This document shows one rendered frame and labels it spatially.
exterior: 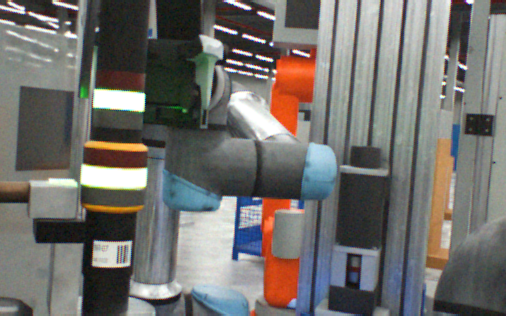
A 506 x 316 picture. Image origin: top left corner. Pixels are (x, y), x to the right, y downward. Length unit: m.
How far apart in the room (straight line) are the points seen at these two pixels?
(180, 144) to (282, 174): 0.13
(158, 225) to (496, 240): 0.61
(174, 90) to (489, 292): 0.44
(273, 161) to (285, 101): 3.72
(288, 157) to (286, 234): 3.50
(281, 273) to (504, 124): 2.51
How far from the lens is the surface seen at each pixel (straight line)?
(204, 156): 0.79
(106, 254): 0.45
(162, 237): 1.21
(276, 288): 4.45
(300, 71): 4.50
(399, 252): 1.36
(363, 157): 1.27
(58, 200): 0.44
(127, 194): 0.44
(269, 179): 0.81
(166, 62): 0.62
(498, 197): 2.23
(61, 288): 0.45
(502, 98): 2.22
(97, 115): 0.45
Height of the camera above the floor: 1.60
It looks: 3 degrees down
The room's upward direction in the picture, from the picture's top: 4 degrees clockwise
